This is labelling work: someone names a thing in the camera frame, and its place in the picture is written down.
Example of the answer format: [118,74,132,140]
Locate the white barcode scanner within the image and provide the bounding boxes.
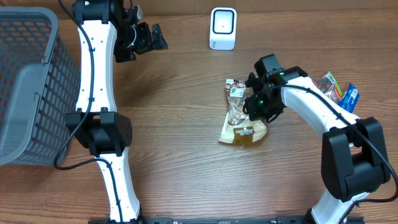
[209,7,237,50]

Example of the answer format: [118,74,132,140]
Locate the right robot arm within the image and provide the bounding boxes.
[243,54,397,224]

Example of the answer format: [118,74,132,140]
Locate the green candy bag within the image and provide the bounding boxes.
[313,72,343,103]

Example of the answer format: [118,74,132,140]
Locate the grey plastic mesh basket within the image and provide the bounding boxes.
[1,6,80,166]

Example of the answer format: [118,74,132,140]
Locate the beige brown snack pouch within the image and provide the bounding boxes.
[218,79,267,146]

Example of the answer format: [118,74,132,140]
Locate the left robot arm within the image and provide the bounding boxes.
[66,0,168,223]

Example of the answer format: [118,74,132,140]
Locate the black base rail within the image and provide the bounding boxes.
[88,215,365,224]

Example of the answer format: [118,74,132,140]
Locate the blue cookie packet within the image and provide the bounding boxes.
[338,83,360,113]

